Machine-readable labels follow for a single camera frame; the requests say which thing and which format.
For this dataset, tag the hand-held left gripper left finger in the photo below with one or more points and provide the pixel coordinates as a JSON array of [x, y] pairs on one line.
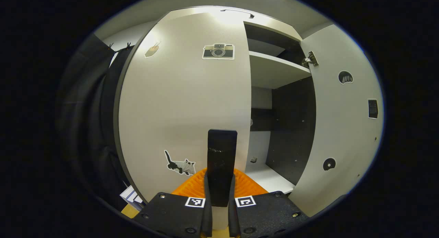
[[207, 217]]

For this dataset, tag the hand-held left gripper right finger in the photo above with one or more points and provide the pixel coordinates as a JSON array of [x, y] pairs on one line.
[[234, 221]]

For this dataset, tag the beige double-door shoe cabinet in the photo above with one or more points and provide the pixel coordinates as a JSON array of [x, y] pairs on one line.
[[291, 128]]

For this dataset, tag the beige cabinet door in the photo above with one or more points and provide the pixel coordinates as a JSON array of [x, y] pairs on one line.
[[336, 128], [178, 104]]

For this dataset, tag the white cabinet shelf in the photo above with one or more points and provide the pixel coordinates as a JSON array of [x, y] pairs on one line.
[[274, 71]]

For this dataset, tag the metal door hinge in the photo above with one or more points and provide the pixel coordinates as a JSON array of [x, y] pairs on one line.
[[311, 59]]

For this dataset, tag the blue book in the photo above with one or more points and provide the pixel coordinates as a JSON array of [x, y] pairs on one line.
[[138, 199]]

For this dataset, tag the black backdrop cloth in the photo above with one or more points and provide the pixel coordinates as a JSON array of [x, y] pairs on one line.
[[89, 128]]

